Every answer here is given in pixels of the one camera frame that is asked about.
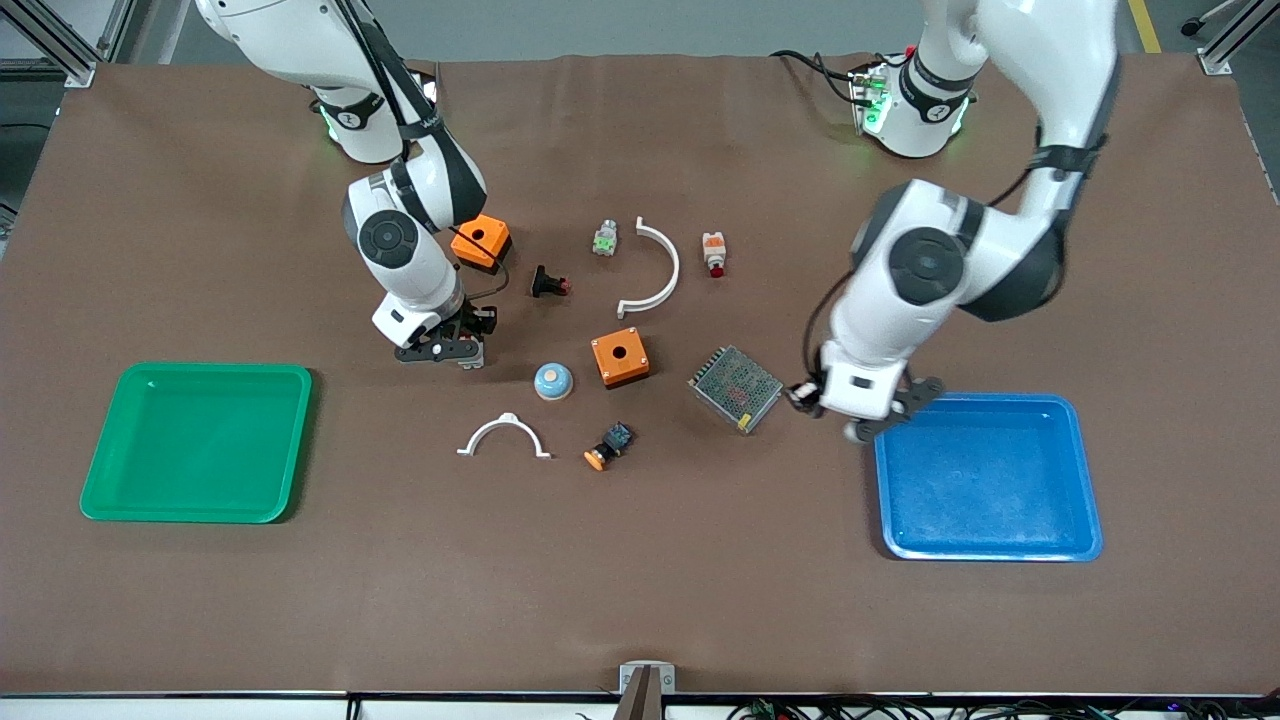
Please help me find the blue plastic tray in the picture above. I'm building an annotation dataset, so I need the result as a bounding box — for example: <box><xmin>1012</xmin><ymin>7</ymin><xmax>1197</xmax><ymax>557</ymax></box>
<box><xmin>873</xmin><ymin>392</ymin><xmax>1104</xmax><ymax>562</ymax></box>

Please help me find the metal mesh power supply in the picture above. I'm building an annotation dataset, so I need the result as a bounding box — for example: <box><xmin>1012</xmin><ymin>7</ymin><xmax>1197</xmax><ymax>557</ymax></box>
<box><xmin>687</xmin><ymin>345</ymin><xmax>785</xmax><ymax>435</ymax></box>

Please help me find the grey metal camera bracket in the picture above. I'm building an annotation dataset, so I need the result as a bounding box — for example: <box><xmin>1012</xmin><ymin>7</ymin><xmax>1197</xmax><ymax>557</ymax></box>
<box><xmin>618</xmin><ymin>660</ymin><xmax>677</xmax><ymax>720</ymax></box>

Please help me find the aluminium frame profile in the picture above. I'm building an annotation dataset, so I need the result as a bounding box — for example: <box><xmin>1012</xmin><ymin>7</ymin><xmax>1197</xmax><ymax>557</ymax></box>
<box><xmin>20</xmin><ymin>0</ymin><xmax>136</xmax><ymax>89</ymax></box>
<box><xmin>1180</xmin><ymin>0</ymin><xmax>1280</xmax><ymax>76</ymax></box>

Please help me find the large white curved bracket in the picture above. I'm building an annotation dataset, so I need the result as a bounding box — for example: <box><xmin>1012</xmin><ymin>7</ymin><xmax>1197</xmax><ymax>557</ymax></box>
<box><xmin>616</xmin><ymin>216</ymin><xmax>681</xmax><ymax>320</ymax></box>

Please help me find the orange button box upper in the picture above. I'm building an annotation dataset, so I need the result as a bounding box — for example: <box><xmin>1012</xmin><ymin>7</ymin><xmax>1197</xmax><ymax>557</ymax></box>
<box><xmin>450</xmin><ymin>213</ymin><xmax>513</xmax><ymax>275</ymax></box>

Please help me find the green plastic tray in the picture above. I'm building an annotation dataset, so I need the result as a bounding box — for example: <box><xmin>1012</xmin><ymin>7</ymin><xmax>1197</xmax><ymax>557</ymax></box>
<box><xmin>80</xmin><ymin>362</ymin><xmax>313</xmax><ymax>525</ymax></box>

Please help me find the table edge strip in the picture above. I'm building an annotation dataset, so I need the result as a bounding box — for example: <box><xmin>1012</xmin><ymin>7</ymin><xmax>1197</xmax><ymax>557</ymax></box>
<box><xmin>0</xmin><ymin>690</ymin><xmax>1280</xmax><ymax>720</ymax></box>

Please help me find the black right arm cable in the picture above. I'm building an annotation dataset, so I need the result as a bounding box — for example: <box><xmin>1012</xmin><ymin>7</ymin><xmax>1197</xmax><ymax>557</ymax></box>
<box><xmin>335</xmin><ymin>0</ymin><xmax>513</xmax><ymax>306</ymax></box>

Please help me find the brown table mat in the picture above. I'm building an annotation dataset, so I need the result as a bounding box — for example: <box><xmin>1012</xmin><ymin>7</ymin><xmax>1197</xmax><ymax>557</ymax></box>
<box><xmin>0</xmin><ymin>52</ymin><xmax>1280</xmax><ymax>696</ymax></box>

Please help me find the orange blue push button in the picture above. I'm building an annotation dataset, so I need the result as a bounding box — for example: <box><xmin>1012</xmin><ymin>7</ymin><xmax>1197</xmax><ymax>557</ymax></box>
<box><xmin>583</xmin><ymin>422</ymin><xmax>634</xmax><ymax>472</ymax></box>

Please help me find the small white arch bracket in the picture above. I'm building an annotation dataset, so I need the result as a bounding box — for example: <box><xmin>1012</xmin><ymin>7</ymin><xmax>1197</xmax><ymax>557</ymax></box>
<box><xmin>457</xmin><ymin>412</ymin><xmax>553</xmax><ymax>460</ymax></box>

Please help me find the black base cable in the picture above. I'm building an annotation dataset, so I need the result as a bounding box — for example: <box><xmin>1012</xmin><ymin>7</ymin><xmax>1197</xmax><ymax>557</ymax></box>
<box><xmin>770</xmin><ymin>48</ymin><xmax>871</xmax><ymax>106</ymax></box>

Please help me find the orange button box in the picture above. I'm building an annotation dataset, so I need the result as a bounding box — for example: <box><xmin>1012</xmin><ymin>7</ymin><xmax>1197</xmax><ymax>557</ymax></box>
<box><xmin>450</xmin><ymin>213</ymin><xmax>513</xmax><ymax>275</ymax></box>
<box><xmin>590</xmin><ymin>327</ymin><xmax>651</xmax><ymax>390</ymax></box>

